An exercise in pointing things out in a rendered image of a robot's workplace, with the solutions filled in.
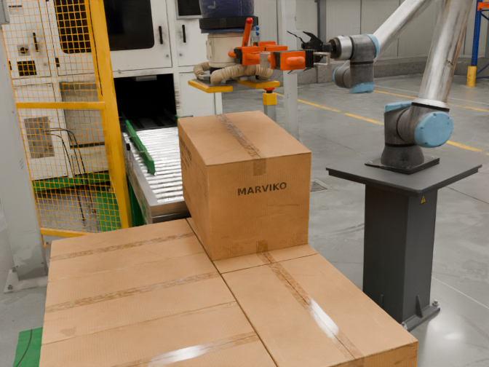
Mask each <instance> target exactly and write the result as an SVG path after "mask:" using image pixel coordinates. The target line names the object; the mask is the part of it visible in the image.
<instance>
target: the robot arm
mask: <svg viewBox="0 0 489 367"><path fill-rule="evenodd" d="M433 1H439V0H405V1H404V2H403V3H402V4H401V5H400V7H399V8H398V9H397V10H396V11H395V12H394V13H393V14H392V15H391V16H390V17H389V18H388V19H387V20H386V22H385V23H384V24H383V25H382V26H381V27H380V28H379V29H378V30H377V31H376V32H375V33H374V34H362V35H351V36H344V34H341V36H335V37H334V38H333V39H331V40H330V41H329V42H327V43H324V44H323V42H322V41H321V40H320V39H318V38H317V37H316V36H315V35H314V34H312V33H309V32H305V31H298V30H287V32H288V33H290V34H292V35H295V37H298V38H299V39H300V40H301V41H302V42H303V43H302V44H301V49H303V50H317V52H330V58H331V59H333V60H335V61H342V60H347V61H346V62H345V63H344V64H343V65H342V66H339V67H337V68H336V69H335V70H334V72H333V81H334V83H335V84H336V85H337V86H338V87H340V88H347V89H349V91H350V93H351V94H357V93H366V92H372V91H373V86H374V83H373V75H374V62H376V61H377V59H379V58H380V56H382V54H384V53H385V51H387V50H388V48H389V47H390V46H391V45H392V44H393V43H394V42H395V41H396V40H397V39H398V38H399V37H400V36H401V35H402V34H403V33H404V32H405V30H406V29H407V28H408V27H409V26H410V25H411V24H412V23H413V22H414V21H415V20H416V19H417V18H418V17H419V16H420V14H421V13H422V12H423V11H424V10H425V9H426V8H427V7H428V6H429V5H430V4H431V3H432V2H433ZM472 2H473V0H442V3H441V7H440V12H439V15H438V18H437V24H436V27H435V30H434V35H433V39H432V44H431V47H430V50H429V56H428V59H427V62H426V67H425V71H424V76H423V79H422V83H421V88H420V91H419V94H418V97H417V98H416V99H415V100H409V101H401V102H396V103H388V104H386V105H385V106H384V113H383V115H384V140H385V146H384V149H383V153H382V155H381V164H382V165H385V166H389V167H412V166H416V165H420V164H423V163H424V162H425V157H424V154H423V152H422V149H421V147H424V148H437V147H439V146H441V145H443V144H444V143H446V142H447V141H448V139H449V138H450V137H451V133H452V132H453V120H452V119H451V118H450V116H449V115H448V114H449V110H450V107H449V105H448V104H447V99H448V93H449V90H450V86H451V82H452V79H453V74H454V71H455V68H456V63H457V60H458V55H459V52H460V48H461V43H462V41H463V37H464V32H465V29H466V24H467V21H468V18H469V13H470V10H471V7H472Z"/></svg>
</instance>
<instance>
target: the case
mask: <svg viewBox="0 0 489 367"><path fill-rule="evenodd" d="M178 139H179V149H180V168H181V178H182V187H183V198H184V200H185V202H186V205H187V207H188V210H189V212H190V214H191V217H192V218H193V220H194V223H195V225H196V227H197V230H198V232H199V234H200V237H201V238H202V241H203V243H204V246H205V247H206V250H207V252H208V254H209V257H210V259H211V261H218V260H222V259H229V258H234V257H238V256H246V255H250V254H254V253H262V252H266V251H270V250H278V249H283V248H290V247H294V246H299V245H306V244H308V236H309V203H310V185H311V151H310V150H309V149H307V148H306V147H305V146H304V145H303V144H302V143H300V142H299V141H298V140H296V139H295V138H294V137H292V136H291V134H289V133H288V132H287V131H285V130H284V129H283V128H281V127H280V126H279V125H278V124H277V123H275V122H274V121H273V120H271V119H270V118H269V117H267V116H266V115H265V114H264V113H263V112H262V111H246V112H238V113H230V114H216V115H209V116H201V117H187V118H180V119H178Z"/></svg>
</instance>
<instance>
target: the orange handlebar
mask: <svg viewBox="0 0 489 367"><path fill-rule="evenodd" d="M265 48H266V51H257V52H250V53H247V54H246V56H245V57H246V58H247V59H248V60H250V62H260V56H259V54H260V53H261V52H273V51H285V50H287V46H285V45H270V44H267V45H266V46H265ZM228 56H229V57H233V58H235V57H236V54H234V51H230V52H228ZM267 61H268V62H271V56H268V57H267ZM304 61H305V59H304V57H291V58H288V59H287V60H286V64H288V65H289V66H292V65H300V64H303V63H304Z"/></svg>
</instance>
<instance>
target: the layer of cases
mask: <svg viewBox="0 0 489 367"><path fill-rule="evenodd" d="M417 360H418V340H417V339H416V338H415V337H414V336H412V335H411V334H410V333H409V332H408V331H407V330H405V329H404V328H403V327H402V326H401V325H400V324H399V323H398V322H397V321H396V320H394V319H393V318H392V317H391V316H390V315H388V314H387V313H386V312H385V311H384V310H383V309H381V308H380V307H379V306H378V305H377V304H376V303H375V302H374V301H373V300H372V299H370V298H369V297H368V296H367V295H366V294H365V293H363V292H362V291H361V290H360V289H359V288H358V287H357V286H356V285H355V284H353V283H352V282H351V281H350V280H349V279H348V278H347V277H345V276H344V275H343V274H342V273H341V272H339V271H338V270H337V269H336V268H335V267H334V266H333V265H332V264H331V263H330V262H328V261H327V260H326V259H325V258H324V257H323V256H321V255H320V254H319V253H318V252H317V251H315V250H314V249H313V248H312V247H311V246H310V245H309V244H306V245H299V246H294V247H290V248H283V249H278V250H270V251H266V252H262V253H254V254H250V255H246V256H238V257H234V258H229V259H222V260H218V261H211V259H210V257H209V254H208V252H207V250H206V247H205V246H204V243H203V241H202V238H201V237H200V234H199V232H198V230H197V227H196V225H195V223H194V220H193V218H192V217H191V218H187V219H185V218H183V219H178V220H174V221H165V222H161V223H157V224H149V225H144V226H136V227H131V228H126V229H118V230H113V231H109V232H101V233H97V234H88V235H84V236H79V237H71V238H66V239H61V240H53V241H52V244H51V252H50V260H49V274H48V281H47V295H46V302H45V310H44V323H43V331H42V338H41V352H40V359H39V367H417Z"/></svg>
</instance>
